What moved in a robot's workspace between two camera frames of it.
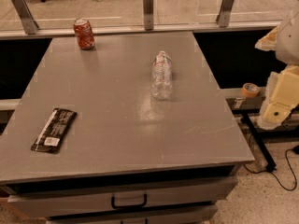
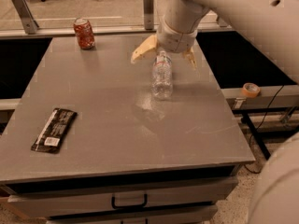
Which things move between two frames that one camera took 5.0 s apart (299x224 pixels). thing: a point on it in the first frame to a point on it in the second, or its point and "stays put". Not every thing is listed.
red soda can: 83,33 stays put
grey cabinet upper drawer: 55,203 stays put
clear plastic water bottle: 162,77 stays put
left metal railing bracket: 21,6 stays put
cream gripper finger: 268,41 to 190,54
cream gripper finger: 263,122 to 148,46
